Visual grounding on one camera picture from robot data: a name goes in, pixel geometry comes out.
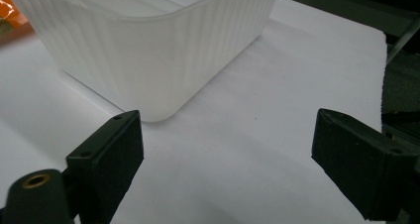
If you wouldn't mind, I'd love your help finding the orange packet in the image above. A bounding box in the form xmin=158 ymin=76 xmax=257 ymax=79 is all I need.
xmin=0 ymin=0 xmax=30 ymax=30

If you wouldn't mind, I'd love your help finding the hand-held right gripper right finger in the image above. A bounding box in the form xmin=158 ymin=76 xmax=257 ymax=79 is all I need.
xmin=311 ymin=107 xmax=420 ymax=222

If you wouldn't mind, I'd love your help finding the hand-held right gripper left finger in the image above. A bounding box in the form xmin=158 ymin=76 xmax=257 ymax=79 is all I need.
xmin=65 ymin=109 xmax=145 ymax=224

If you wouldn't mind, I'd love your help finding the white ribbed plastic basket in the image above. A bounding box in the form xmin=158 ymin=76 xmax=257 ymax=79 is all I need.
xmin=3 ymin=0 xmax=282 ymax=123

